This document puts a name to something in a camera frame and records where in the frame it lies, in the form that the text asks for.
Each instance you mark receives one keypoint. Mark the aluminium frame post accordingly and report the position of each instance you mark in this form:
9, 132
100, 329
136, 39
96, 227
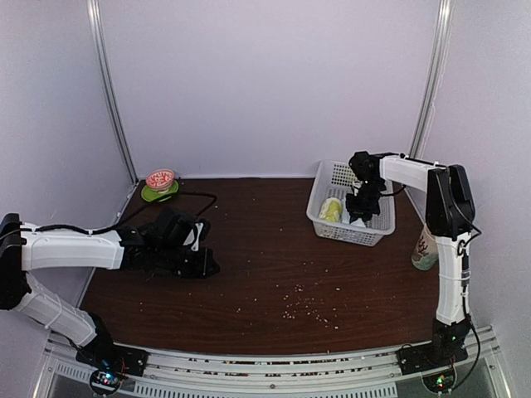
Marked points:
97, 32
434, 77

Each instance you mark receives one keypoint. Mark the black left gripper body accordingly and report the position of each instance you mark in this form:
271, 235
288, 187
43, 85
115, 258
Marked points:
171, 259

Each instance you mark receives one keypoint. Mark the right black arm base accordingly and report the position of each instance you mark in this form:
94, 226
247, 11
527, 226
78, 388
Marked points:
431, 356

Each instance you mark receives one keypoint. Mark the green patterned towel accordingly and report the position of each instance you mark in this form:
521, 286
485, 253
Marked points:
331, 210

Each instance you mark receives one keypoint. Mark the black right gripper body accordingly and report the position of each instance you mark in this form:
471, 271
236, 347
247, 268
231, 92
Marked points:
367, 201

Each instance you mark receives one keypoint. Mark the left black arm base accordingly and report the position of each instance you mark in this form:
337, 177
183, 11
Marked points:
104, 354

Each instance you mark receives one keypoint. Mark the left aluminium frame post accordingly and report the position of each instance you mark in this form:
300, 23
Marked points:
97, 32

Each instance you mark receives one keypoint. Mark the white plastic basket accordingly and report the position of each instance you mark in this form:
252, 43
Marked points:
336, 180

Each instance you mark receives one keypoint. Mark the light blue towel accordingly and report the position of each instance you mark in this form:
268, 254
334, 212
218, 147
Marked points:
346, 219

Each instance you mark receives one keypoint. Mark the green plate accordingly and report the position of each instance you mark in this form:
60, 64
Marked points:
150, 195

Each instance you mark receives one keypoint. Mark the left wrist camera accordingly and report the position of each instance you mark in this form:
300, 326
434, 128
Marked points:
198, 234

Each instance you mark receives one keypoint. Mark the beige patterned mug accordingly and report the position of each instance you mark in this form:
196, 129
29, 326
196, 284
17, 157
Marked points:
425, 254

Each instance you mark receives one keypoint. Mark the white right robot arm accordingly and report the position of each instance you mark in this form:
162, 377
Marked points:
449, 217

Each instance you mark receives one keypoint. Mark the red patterned bowl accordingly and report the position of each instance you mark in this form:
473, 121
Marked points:
160, 181

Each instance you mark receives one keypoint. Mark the right aluminium frame post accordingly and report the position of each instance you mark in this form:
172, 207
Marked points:
434, 77

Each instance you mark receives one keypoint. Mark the aluminium front rail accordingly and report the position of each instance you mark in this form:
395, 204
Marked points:
368, 373

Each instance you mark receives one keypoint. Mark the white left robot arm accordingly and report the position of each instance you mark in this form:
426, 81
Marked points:
27, 247

